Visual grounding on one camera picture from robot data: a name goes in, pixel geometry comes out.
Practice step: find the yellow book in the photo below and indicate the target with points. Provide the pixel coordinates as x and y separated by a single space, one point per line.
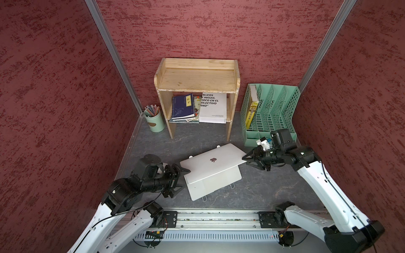
251 110

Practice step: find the silver laptop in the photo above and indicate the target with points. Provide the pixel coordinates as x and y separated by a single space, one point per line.
212 164

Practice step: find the coloured pencils bundle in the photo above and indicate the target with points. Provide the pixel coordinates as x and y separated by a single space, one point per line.
151 111

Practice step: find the green plastic file organizer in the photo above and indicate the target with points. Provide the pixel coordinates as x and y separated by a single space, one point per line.
275 110

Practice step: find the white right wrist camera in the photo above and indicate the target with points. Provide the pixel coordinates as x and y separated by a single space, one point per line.
264 144

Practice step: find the colourful illustrated book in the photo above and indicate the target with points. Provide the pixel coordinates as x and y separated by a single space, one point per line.
195 119

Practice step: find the wooden shelf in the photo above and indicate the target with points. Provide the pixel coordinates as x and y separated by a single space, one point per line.
197 76

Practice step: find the white paperback book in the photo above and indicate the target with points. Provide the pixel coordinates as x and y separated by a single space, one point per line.
213 108

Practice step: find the green pencil cup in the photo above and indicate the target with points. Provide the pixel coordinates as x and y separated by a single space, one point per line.
155 123

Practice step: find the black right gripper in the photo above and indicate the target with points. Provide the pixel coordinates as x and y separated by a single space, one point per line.
257 151

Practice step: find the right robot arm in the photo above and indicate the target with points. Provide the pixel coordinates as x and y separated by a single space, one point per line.
349 230

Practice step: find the metal base rail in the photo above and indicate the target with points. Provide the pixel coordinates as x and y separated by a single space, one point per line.
221 225

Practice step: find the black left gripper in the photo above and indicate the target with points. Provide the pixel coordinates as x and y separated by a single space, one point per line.
173 175

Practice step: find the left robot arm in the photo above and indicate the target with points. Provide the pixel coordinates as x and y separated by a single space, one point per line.
116 222

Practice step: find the white folding laptop stand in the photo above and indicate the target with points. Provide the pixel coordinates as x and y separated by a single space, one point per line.
232 184

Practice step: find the navy blue book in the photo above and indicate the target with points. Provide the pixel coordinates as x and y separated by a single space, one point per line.
183 107

